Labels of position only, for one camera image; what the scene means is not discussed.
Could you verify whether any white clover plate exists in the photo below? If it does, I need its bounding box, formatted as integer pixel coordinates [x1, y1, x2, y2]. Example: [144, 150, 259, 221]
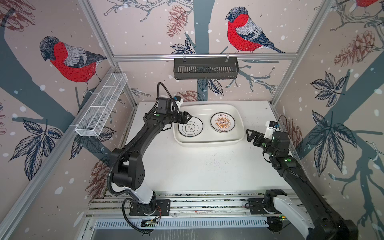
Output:
[178, 117, 204, 137]

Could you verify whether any orange sunburst plate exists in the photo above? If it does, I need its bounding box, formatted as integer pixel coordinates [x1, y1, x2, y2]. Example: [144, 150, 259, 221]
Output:
[210, 112, 236, 133]

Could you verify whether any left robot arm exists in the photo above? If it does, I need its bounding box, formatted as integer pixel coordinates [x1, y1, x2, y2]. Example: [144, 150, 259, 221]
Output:
[107, 96, 192, 215]

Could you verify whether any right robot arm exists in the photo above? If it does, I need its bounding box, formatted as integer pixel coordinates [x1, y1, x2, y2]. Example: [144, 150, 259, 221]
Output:
[246, 128, 359, 240]

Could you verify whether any white plastic bin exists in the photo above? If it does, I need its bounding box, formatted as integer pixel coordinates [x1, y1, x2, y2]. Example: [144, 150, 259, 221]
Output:
[174, 104, 245, 147]

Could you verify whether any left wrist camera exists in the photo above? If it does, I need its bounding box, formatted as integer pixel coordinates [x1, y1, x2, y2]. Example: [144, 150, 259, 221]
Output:
[173, 95, 184, 112]

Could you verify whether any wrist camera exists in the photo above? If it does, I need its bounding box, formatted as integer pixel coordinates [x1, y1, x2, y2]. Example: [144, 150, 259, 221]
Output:
[173, 95, 184, 112]
[264, 121, 279, 139]

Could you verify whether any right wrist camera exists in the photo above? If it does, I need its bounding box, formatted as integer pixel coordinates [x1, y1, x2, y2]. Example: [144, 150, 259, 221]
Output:
[264, 121, 279, 139]

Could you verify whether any black hanging wire basket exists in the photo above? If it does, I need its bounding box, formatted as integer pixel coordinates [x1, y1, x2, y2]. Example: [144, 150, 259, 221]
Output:
[174, 58, 239, 80]

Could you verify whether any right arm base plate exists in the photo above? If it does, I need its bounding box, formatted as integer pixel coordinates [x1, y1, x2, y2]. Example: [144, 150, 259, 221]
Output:
[245, 198, 269, 215]

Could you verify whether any horizontal aluminium rail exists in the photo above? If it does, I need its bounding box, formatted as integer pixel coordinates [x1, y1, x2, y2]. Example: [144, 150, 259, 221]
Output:
[113, 53, 298, 63]

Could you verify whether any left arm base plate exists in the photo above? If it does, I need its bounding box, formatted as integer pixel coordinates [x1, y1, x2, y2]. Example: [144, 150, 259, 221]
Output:
[129, 200, 171, 217]

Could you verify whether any black corrugated cable conduit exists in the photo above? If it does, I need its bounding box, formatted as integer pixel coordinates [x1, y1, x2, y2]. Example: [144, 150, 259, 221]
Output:
[106, 82, 181, 235]

